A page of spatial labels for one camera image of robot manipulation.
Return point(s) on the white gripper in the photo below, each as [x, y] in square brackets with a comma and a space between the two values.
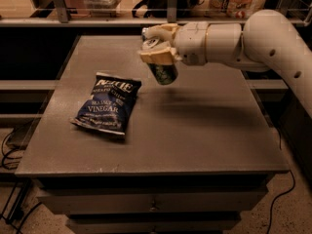
[192, 43]

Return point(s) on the black backpack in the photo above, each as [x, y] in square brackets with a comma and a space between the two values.
[160, 8]

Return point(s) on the green soda can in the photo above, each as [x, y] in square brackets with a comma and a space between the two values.
[164, 74]

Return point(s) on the blue silver energy drink can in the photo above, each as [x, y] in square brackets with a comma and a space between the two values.
[143, 33]

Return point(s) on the blue kettle chips bag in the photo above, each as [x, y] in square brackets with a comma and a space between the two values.
[109, 107]

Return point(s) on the grey metal railing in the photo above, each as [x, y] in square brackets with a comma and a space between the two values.
[74, 12]

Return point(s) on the grey drawer cabinet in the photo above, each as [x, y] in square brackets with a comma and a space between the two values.
[196, 153]

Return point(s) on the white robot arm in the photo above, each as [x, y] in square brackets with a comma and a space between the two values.
[267, 40]

